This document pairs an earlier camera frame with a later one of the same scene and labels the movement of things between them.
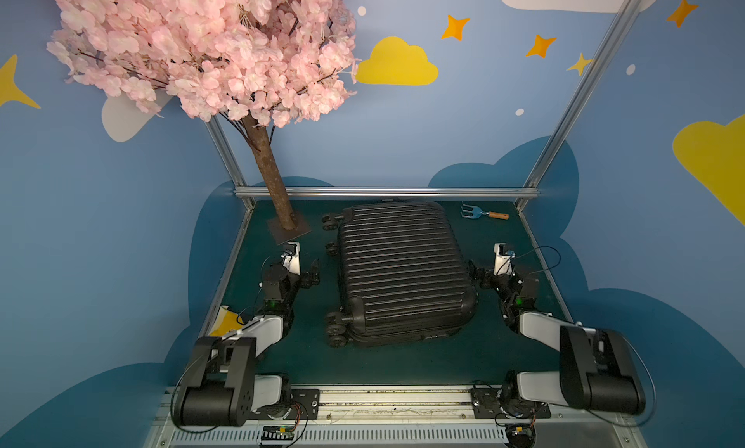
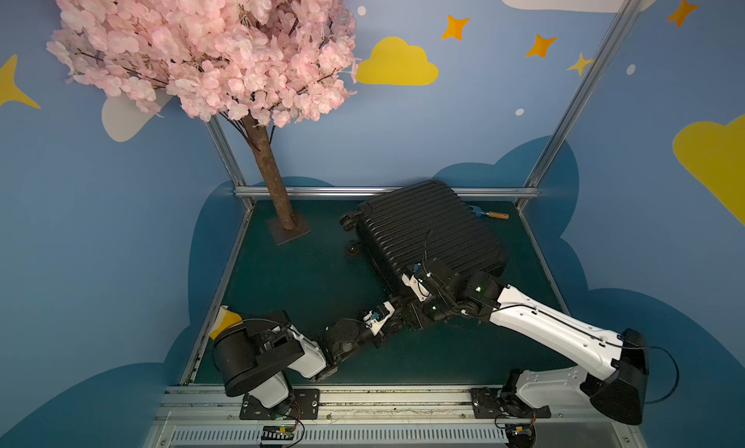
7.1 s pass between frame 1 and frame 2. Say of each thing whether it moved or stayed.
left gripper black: moved
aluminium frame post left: stayed
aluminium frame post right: stayed
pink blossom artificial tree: stayed
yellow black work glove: stayed
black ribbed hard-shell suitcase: moved
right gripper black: moved
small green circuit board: stayed
